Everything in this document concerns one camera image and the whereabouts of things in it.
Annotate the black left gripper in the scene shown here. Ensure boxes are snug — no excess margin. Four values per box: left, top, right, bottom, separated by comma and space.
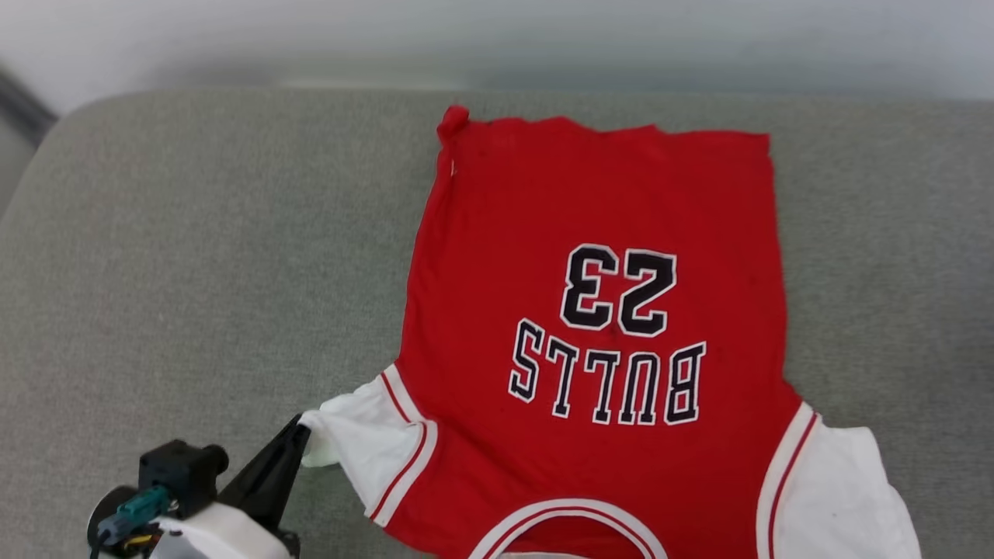
217, 414, 313, 559

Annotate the teal cable connector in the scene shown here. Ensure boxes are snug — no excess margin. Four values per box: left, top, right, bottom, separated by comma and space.
97, 485, 172, 547

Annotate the red white Bulls jersey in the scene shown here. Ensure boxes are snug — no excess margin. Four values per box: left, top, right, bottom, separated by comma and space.
299, 105, 925, 559

